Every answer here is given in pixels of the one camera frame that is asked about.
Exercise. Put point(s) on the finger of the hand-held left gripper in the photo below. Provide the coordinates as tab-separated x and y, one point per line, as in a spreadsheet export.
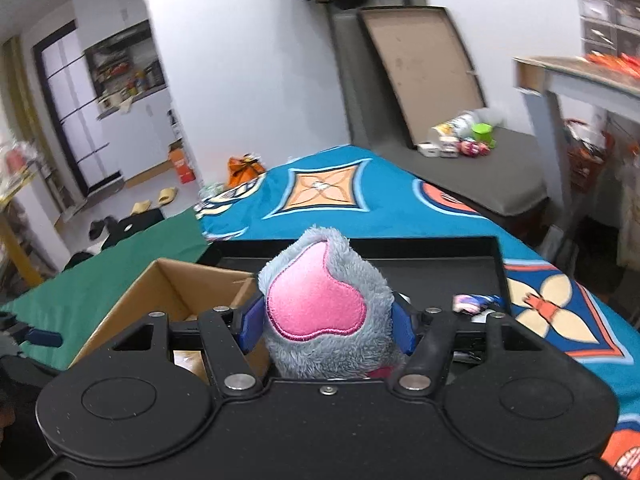
44	337

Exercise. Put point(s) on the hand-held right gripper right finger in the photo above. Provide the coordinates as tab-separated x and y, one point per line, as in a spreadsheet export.
404	325

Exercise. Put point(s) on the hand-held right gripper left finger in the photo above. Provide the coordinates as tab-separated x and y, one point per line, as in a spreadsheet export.
251	322

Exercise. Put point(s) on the black plastic tray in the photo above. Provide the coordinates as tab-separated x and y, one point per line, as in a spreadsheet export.
425	270

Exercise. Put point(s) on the grey plush toy pink ear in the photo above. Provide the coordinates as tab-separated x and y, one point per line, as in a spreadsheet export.
300	360

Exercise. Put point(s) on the brown cardboard box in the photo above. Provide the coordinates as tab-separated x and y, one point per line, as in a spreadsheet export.
165	280

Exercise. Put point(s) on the colourful wrapped candy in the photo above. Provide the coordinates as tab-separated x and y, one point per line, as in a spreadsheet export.
475	302

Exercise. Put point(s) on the green cloth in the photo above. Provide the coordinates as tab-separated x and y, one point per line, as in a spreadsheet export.
100	280

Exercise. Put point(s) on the dark clothes pile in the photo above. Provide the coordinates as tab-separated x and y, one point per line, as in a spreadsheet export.
80	260

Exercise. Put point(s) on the yellow table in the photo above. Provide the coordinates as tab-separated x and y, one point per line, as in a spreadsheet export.
17	255

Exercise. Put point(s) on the black slipper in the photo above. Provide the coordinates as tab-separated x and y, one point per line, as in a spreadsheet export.
97	230

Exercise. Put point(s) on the blue printed blanket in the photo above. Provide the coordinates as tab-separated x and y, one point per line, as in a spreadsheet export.
400	200

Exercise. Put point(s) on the crumpled clear plastic bag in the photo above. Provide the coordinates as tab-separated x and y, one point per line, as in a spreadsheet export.
211	191

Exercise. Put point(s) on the black case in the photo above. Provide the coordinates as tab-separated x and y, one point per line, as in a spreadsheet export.
137	227

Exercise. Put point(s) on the yellow slipper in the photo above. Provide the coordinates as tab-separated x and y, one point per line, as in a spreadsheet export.
141	207
168	195

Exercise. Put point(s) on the orange bag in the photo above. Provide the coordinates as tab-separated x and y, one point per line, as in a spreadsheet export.
245	170

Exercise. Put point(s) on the grey bench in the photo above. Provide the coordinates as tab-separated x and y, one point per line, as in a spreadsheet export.
475	185

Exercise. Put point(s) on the orange carton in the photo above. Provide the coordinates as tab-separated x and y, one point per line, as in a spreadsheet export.
181	166

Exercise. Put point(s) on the small white box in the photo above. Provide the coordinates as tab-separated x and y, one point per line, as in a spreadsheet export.
428	149
449	147

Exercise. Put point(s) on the pink round toy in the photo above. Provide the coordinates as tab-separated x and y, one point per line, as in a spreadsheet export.
472	148

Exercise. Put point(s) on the white plastic bottle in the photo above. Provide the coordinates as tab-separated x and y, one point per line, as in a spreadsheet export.
452	126

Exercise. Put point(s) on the green cup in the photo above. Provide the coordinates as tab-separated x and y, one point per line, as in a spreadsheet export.
483	135

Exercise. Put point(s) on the black framed sliding door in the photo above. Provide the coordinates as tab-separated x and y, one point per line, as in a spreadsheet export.
55	125

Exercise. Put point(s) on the white kitchen cabinet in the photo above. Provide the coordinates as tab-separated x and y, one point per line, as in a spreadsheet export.
145	130

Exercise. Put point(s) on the grey door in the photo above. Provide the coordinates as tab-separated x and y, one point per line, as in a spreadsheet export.
345	70

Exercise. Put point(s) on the grey wooden table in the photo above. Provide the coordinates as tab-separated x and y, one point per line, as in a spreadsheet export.
575	77

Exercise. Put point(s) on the orange snack packets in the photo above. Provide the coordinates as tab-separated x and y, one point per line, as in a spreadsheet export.
615	64

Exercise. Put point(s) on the grey drawer cabinet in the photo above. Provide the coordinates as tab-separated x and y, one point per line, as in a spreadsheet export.
605	15

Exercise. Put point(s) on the brown board black frame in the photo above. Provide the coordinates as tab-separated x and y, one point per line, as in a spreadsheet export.
425	75

